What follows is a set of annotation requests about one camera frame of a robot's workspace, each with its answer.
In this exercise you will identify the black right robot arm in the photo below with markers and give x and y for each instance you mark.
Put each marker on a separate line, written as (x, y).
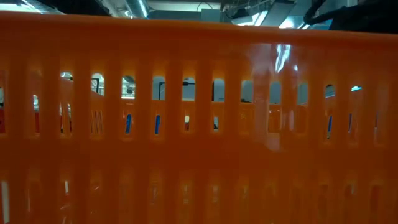
(367, 18)

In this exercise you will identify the orange slotted plastic basket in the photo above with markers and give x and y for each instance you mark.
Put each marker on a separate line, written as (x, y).
(199, 40)

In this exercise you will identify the bright ceiling light panel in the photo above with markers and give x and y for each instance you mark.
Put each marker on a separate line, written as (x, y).
(290, 22)
(253, 19)

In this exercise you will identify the grey metal ceiling duct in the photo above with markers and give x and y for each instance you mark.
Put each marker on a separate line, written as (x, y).
(280, 11)

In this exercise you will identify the silver round ventilation duct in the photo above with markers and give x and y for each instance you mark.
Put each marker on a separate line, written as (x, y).
(136, 7)

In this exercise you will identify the red plastic basket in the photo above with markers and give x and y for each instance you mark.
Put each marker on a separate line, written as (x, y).
(37, 123)

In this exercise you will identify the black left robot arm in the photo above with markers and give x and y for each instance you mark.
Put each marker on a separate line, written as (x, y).
(77, 6)

